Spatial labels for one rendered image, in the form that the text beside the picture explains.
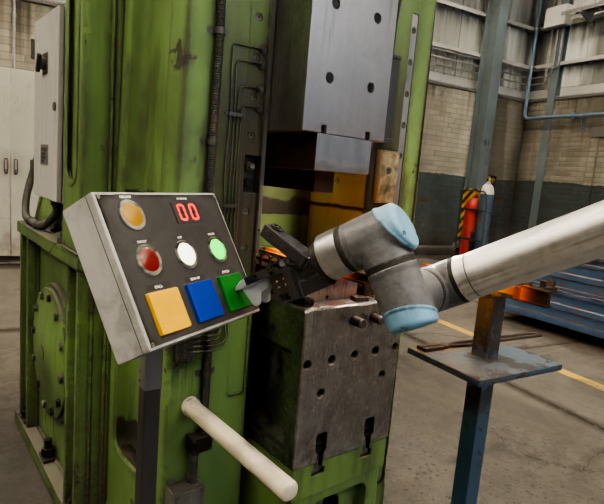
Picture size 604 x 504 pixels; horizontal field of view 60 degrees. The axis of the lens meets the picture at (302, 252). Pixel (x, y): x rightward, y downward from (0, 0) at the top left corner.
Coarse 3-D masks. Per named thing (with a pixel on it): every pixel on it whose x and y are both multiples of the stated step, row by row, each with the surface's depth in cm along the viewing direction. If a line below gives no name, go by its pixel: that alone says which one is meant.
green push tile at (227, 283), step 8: (224, 280) 105; (232, 280) 108; (240, 280) 110; (224, 288) 104; (232, 288) 106; (224, 296) 104; (232, 296) 105; (240, 296) 108; (232, 304) 104; (240, 304) 107; (248, 304) 109
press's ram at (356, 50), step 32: (288, 0) 134; (320, 0) 128; (352, 0) 134; (384, 0) 141; (288, 32) 134; (320, 32) 129; (352, 32) 136; (384, 32) 143; (288, 64) 135; (320, 64) 131; (352, 64) 137; (384, 64) 145; (288, 96) 135; (320, 96) 133; (352, 96) 139; (384, 96) 147; (288, 128) 135; (320, 128) 134; (352, 128) 141; (384, 128) 149
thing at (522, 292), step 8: (424, 264) 175; (512, 288) 147; (520, 288) 145; (528, 288) 143; (536, 288) 142; (520, 296) 146; (528, 296) 144; (536, 296) 142; (544, 296) 140; (536, 304) 141; (544, 304) 140
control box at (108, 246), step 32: (96, 192) 87; (96, 224) 86; (128, 224) 89; (160, 224) 97; (192, 224) 105; (224, 224) 114; (96, 256) 86; (128, 256) 87; (160, 256) 93; (96, 288) 87; (128, 288) 84; (160, 288) 90; (128, 320) 85; (192, 320) 94; (224, 320) 102; (128, 352) 85
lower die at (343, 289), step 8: (256, 256) 166; (264, 256) 166; (280, 256) 164; (256, 264) 158; (264, 264) 157; (344, 280) 149; (328, 288) 146; (336, 288) 148; (344, 288) 150; (352, 288) 152; (312, 296) 142; (320, 296) 144; (328, 296) 146; (336, 296) 148; (344, 296) 150
